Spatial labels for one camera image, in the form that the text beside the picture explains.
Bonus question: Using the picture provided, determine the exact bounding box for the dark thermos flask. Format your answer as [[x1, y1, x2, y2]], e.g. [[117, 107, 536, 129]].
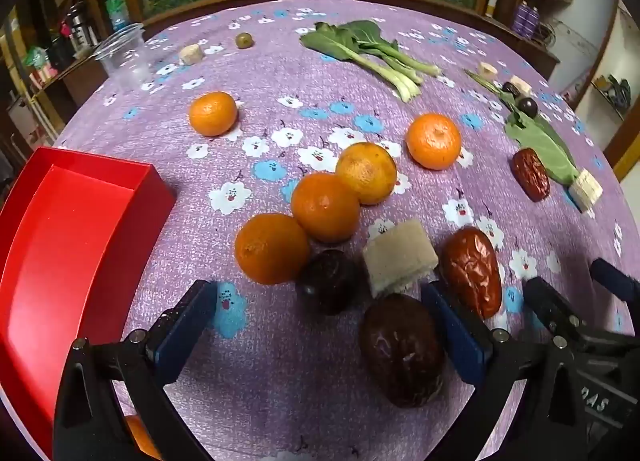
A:
[[65, 3, 98, 49]]

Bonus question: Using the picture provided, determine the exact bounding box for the red dried date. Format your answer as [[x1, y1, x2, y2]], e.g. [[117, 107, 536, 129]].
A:
[[440, 226, 502, 320], [511, 148, 551, 202]]

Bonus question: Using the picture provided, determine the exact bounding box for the broad green leaf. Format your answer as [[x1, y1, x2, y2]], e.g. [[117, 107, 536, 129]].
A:
[[504, 113, 581, 186]]

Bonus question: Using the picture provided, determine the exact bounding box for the green bok choy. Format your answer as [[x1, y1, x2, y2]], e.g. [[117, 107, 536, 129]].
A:
[[299, 20, 443, 102]]

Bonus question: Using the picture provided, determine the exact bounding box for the pale sugarcane block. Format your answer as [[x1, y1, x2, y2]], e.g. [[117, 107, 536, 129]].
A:
[[362, 219, 440, 299]]

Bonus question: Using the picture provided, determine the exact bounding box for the orange mandarin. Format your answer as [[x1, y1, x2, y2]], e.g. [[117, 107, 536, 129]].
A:
[[291, 173, 361, 244], [234, 213, 311, 286], [124, 415, 163, 461], [335, 142, 398, 206], [189, 91, 238, 138], [405, 113, 462, 170]]

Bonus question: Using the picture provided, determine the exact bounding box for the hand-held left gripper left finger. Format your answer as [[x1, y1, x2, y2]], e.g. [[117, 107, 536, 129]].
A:
[[52, 280, 219, 461]]

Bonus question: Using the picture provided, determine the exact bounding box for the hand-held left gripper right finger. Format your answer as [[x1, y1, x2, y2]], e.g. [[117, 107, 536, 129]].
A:
[[421, 281, 551, 461]]

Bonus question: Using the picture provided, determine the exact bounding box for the clear plastic cup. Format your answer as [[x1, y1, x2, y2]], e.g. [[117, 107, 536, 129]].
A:
[[94, 22, 152, 92]]

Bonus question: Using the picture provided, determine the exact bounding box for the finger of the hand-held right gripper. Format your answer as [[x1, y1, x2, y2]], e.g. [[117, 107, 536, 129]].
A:
[[590, 258, 640, 302], [525, 277, 586, 349]]

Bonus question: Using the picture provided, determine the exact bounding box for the green plastic bottle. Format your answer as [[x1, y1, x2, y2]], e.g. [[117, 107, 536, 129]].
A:
[[105, 0, 131, 32]]

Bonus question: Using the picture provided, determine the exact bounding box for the thick pale sugarcane piece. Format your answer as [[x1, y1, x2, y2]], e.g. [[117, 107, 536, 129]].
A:
[[570, 168, 603, 213]]

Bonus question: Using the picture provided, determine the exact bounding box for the wooden shelf unit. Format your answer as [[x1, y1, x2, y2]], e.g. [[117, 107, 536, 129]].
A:
[[0, 0, 116, 142]]

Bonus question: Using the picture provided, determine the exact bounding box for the dark brown dried date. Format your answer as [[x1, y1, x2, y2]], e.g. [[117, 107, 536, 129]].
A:
[[360, 293, 446, 408]]

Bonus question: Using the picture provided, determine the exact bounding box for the dark purple plum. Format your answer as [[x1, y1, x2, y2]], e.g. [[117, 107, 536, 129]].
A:
[[298, 249, 357, 316]]

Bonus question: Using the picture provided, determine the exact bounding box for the red rectangular tray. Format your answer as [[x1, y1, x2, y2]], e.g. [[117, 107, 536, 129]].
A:
[[0, 146, 177, 461]]

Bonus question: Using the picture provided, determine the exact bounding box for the purple floral tablecloth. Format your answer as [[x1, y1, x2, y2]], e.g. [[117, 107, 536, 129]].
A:
[[50, 0, 631, 461]]

